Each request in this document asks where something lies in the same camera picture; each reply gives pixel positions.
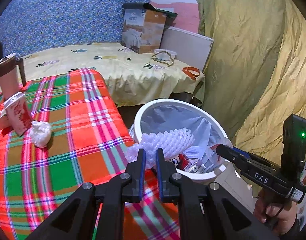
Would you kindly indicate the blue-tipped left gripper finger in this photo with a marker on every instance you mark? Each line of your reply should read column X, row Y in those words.
column 241, row 152

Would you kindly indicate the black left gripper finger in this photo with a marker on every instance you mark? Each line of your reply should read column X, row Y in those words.
column 206, row 211
column 96, row 211

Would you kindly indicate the clear plastic cup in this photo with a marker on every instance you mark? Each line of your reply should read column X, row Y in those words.
column 215, row 159

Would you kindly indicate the white foam fruit net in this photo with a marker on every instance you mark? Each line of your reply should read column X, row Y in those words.
column 172, row 143

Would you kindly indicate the white round trash bin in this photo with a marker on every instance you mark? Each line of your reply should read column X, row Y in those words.
column 167, row 114

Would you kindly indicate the person's right hand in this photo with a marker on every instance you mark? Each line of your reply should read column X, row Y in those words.
column 286, row 214

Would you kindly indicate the silver small carton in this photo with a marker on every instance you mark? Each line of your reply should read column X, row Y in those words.
column 198, row 166

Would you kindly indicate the plaid red green tablecloth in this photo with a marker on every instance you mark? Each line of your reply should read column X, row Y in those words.
column 88, row 142

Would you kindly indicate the olive yellow curtain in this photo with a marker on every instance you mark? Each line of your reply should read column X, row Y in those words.
column 256, row 73

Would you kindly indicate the crumpled white tissue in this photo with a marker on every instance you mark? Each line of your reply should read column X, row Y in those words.
column 40, row 133

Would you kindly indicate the white flat panel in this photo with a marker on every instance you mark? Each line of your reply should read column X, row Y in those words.
column 191, row 48

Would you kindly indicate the red white milk carton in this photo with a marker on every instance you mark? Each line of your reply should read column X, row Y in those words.
column 18, row 113

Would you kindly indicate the yellow pineapple bed sheet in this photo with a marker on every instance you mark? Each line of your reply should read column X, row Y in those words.
column 131, row 78

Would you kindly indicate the cardboard bedding box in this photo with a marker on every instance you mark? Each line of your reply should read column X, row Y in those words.
column 142, row 30

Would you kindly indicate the blue floral headboard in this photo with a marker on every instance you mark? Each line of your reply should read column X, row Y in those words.
column 30, row 26

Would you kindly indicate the pink brown mug with handle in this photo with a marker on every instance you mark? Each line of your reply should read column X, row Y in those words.
column 9, row 82

